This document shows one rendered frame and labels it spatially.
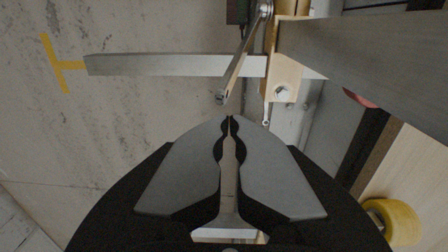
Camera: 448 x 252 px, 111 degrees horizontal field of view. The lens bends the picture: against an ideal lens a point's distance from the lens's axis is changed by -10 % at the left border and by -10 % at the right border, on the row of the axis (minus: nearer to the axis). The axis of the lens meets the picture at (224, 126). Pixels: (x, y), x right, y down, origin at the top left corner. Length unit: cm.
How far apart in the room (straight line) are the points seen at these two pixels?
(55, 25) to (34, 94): 60
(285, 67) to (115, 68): 25
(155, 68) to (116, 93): 115
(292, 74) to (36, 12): 153
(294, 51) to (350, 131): 32
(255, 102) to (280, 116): 15
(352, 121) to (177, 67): 38
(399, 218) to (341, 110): 24
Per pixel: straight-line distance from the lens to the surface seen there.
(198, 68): 26
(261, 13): 25
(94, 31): 138
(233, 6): 42
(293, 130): 62
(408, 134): 38
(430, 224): 67
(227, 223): 33
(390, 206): 43
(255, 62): 26
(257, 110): 46
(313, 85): 57
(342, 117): 50
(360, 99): 28
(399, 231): 42
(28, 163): 252
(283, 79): 27
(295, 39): 19
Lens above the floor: 112
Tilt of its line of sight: 60 degrees down
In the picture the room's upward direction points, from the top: 177 degrees counter-clockwise
